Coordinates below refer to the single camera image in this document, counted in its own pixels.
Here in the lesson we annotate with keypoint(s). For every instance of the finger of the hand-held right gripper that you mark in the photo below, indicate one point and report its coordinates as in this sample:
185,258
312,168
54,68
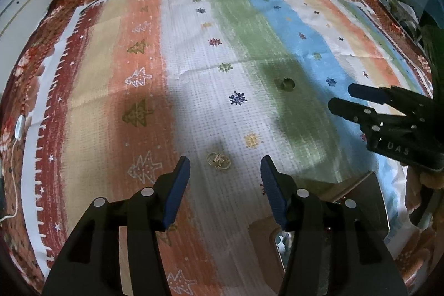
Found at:
367,92
350,110

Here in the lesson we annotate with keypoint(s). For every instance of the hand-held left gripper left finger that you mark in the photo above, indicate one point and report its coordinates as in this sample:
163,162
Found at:
177,193

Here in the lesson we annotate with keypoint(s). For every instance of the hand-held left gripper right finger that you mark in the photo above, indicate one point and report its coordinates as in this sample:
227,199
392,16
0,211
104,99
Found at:
274,193

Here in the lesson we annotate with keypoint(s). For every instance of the gold hoop earrings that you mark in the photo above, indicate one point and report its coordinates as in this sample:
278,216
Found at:
219,161

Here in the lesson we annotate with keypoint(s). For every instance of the silver metal tin box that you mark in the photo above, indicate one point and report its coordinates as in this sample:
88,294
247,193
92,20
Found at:
371,199

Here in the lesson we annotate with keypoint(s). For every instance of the person's right hand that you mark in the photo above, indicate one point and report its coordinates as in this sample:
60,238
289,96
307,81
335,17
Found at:
432,181

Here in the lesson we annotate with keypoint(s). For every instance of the green cloth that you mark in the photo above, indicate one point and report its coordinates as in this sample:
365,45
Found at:
433,46

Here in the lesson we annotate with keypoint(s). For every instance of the striped printed blanket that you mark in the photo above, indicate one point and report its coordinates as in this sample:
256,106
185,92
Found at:
208,91

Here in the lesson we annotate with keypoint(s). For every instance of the white headboard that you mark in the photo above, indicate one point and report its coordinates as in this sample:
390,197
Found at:
27,1

